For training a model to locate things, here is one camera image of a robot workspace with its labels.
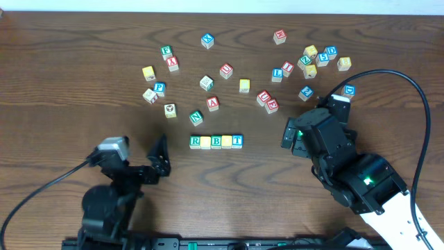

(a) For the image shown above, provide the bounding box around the green R block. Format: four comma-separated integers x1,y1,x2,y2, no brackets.
189,135,200,149

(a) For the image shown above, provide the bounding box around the yellow O block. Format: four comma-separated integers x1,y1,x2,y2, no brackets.
200,136,212,149

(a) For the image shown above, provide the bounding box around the blue T block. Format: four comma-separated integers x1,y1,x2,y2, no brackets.
232,135,244,149

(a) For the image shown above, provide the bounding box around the green B block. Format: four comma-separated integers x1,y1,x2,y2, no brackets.
211,135,222,149

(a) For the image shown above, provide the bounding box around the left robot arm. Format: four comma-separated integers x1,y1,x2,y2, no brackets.
76,135,171,249

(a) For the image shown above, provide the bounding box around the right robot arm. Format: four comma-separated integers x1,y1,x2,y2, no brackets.
281,106,443,249

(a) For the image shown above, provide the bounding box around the red E block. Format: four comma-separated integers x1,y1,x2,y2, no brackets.
265,99,280,114

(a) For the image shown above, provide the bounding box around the blue 2 block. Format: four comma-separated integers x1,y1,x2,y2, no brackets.
298,85,314,101

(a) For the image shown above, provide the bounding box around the red U block lower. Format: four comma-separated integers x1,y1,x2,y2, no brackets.
257,90,271,107

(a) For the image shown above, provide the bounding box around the red u block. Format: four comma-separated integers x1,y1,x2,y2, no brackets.
257,90,271,107
220,63,233,79

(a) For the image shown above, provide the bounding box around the yellow picture block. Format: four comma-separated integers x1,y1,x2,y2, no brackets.
164,103,177,118

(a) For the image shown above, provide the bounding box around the green N block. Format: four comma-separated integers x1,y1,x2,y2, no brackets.
189,110,203,126

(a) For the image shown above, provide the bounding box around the plain wood red-sided block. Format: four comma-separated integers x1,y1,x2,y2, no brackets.
142,88,158,104

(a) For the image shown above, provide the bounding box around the blue L block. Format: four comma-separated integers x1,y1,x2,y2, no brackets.
271,68,284,83

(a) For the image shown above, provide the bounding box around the yellow block below Z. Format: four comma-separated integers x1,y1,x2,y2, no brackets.
303,65,317,79

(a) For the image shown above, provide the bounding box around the red I block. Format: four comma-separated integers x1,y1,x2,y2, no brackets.
281,61,294,77

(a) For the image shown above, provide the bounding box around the blue P block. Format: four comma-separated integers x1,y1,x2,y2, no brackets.
153,82,166,97

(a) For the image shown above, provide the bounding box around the blue D block lower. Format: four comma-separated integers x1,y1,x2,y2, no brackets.
341,85,356,99

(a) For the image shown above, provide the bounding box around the blue d block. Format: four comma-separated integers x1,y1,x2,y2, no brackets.
324,46,338,60
341,85,356,99

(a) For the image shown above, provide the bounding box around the red A block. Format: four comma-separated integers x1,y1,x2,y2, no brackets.
206,97,219,112

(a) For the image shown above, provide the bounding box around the green Z block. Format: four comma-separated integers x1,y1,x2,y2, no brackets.
297,55,312,70

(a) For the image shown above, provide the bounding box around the blue 5 block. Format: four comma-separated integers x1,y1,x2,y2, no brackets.
316,53,330,67

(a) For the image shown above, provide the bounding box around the plain wood green-sided block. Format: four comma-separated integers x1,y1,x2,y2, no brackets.
200,75,214,92

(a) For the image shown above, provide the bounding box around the yellow 8 block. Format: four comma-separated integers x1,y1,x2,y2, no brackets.
337,57,352,72

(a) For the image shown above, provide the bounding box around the red U block upper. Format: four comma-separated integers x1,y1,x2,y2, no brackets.
220,63,233,79

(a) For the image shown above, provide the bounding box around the blue D block upper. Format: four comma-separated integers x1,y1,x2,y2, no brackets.
324,46,338,60

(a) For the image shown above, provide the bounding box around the red H block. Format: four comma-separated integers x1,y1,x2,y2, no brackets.
273,29,287,45

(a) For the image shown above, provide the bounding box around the green F block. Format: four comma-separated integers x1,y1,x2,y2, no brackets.
160,45,173,60

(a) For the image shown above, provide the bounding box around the blue X block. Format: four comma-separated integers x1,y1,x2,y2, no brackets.
201,33,214,49

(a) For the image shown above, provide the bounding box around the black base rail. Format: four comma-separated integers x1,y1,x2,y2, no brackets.
61,227,393,250

